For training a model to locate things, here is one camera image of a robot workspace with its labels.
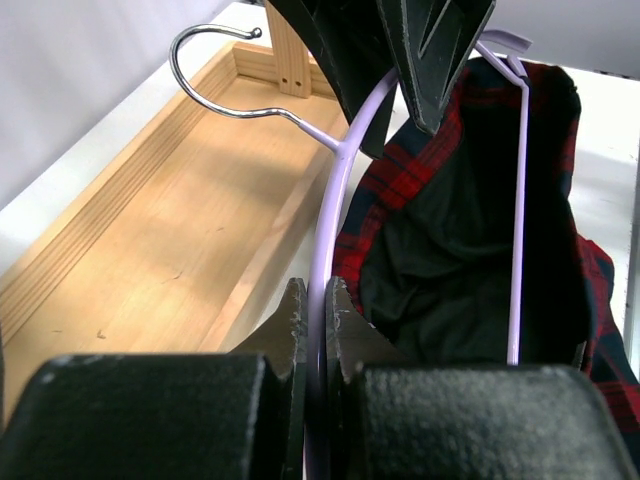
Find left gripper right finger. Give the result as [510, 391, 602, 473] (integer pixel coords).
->
[326, 277, 635, 479]

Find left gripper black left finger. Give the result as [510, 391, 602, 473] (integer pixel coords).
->
[1, 278, 307, 479]

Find purple plastic hanger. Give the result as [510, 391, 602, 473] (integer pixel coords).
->
[169, 24, 533, 479]

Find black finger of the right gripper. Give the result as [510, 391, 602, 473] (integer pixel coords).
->
[377, 0, 496, 134]

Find wooden clothes rack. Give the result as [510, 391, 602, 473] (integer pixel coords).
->
[0, 0, 351, 416]

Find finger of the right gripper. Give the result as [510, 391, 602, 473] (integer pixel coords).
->
[262, 0, 401, 161]

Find red plaid skirt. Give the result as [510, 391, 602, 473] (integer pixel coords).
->
[333, 58, 639, 452]

